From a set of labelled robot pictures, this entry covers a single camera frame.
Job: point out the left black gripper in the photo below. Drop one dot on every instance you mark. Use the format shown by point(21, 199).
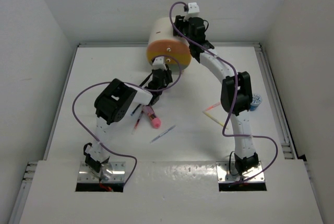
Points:
point(168, 73)

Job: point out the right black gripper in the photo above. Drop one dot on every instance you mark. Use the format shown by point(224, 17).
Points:
point(179, 25)

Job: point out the cream three-drawer storage cabinet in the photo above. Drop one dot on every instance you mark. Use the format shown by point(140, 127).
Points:
point(163, 42)

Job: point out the pink glue stick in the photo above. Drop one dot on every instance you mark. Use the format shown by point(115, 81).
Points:
point(154, 120)

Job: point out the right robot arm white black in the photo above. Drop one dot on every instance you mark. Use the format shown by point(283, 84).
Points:
point(236, 92)

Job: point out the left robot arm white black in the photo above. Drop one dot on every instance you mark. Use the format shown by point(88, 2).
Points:
point(112, 104)

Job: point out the blue pen upper left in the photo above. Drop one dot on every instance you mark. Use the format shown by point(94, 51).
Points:
point(135, 109)

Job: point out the blue pen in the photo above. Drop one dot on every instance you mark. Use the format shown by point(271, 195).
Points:
point(162, 134)
point(135, 109)

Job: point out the red pen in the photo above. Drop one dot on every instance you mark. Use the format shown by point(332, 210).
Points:
point(137, 122)

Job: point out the blue pen lower centre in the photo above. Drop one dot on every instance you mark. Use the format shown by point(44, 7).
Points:
point(162, 134)

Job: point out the yellow highlighter pen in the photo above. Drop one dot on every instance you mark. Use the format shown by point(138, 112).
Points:
point(213, 118)

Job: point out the pink orange highlighter pen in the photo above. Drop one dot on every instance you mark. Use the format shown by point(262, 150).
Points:
point(213, 106)

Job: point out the blue tape roll right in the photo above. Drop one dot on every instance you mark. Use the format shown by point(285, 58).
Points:
point(256, 101)

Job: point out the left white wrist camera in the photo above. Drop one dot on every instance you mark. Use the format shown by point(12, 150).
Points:
point(159, 63)

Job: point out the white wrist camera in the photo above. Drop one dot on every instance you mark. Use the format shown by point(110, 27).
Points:
point(159, 63)
point(192, 10)

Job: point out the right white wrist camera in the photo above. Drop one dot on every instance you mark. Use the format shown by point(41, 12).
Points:
point(192, 10)

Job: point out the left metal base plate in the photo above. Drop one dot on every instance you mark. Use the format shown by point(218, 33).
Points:
point(112, 172)

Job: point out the metal base plate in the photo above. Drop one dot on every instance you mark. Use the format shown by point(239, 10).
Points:
point(227, 173)
point(112, 172)

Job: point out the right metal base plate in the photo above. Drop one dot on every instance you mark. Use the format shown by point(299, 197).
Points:
point(227, 173)

